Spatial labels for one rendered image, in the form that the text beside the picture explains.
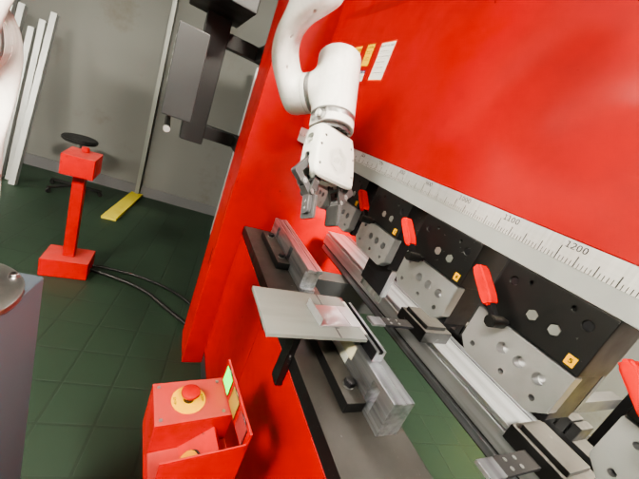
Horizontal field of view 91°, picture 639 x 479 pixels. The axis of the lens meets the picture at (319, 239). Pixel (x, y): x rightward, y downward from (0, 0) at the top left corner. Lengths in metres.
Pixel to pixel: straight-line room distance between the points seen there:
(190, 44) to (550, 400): 1.54
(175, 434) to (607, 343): 0.75
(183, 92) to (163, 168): 2.64
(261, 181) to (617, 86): 1.25
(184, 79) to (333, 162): 1.09
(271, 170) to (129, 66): 2.83
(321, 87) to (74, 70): 3.80
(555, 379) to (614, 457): 0.09
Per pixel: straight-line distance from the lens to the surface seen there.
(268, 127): 1.48
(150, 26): 4.12
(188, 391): 0.81
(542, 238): 0.55
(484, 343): 0.58
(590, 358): 0.52
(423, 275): 0.66
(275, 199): 1.56
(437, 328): 1.00
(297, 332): 0.72
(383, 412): 0.77
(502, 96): 0.69
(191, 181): 4.12
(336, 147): 0.58
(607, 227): 0.53
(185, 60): 1.57
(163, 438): 0.82
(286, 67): 0.67
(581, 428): 0.99
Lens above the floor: 1.41
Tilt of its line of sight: 17 degrees down
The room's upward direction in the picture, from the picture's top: 22 degrees clockwise
